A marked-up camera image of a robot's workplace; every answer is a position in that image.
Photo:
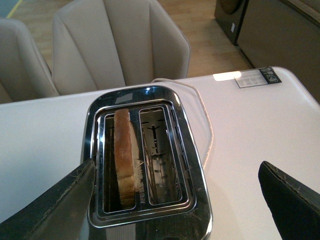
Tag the beige chair right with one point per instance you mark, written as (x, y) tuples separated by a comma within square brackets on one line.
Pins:
[(106, 44)]

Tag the beige chair left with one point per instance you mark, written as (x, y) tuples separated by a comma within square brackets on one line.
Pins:
[(24, 73)]

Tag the beige chair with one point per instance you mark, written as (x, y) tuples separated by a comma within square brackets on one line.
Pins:
[(24, 73), (106, 44)]

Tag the slice of toast bread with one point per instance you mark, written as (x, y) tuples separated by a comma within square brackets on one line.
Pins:
[(125, 151)]

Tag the sticker label on table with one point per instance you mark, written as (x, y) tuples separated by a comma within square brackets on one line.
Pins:
[(257, 77)]

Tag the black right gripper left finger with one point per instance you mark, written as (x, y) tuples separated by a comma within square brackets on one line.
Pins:
[(57, 214)]

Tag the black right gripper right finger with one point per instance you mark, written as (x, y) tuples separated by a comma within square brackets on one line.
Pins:
[(295, 208)]

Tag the silver two-slot toaster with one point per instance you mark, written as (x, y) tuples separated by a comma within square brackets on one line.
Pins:
[(171, 199)]

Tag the dark cabinet in background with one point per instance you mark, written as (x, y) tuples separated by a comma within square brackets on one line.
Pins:
[(282, 33)]

